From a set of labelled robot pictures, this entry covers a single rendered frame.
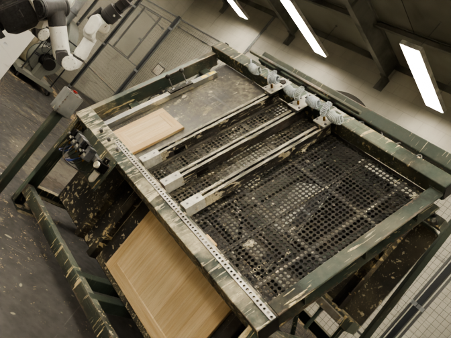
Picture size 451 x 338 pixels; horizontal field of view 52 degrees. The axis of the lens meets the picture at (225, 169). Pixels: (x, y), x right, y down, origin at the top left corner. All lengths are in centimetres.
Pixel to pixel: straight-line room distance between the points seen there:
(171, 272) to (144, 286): 20
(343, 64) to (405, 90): 138
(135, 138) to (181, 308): 121
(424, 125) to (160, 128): 551
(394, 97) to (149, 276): 636
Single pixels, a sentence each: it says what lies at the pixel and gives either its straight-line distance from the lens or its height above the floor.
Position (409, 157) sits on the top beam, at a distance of 277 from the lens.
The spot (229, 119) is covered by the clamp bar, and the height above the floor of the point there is 148.
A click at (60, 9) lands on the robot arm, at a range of 262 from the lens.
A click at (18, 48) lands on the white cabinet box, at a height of 54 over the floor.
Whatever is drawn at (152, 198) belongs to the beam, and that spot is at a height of 82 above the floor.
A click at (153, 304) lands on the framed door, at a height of 37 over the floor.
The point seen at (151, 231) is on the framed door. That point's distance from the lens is 295.
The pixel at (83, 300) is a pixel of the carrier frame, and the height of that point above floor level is 13.
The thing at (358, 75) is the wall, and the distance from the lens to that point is 896.
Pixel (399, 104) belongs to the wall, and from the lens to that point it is 835.
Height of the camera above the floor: 133
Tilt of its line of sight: 2 degrees down
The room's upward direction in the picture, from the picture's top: 40 degrees clockwise
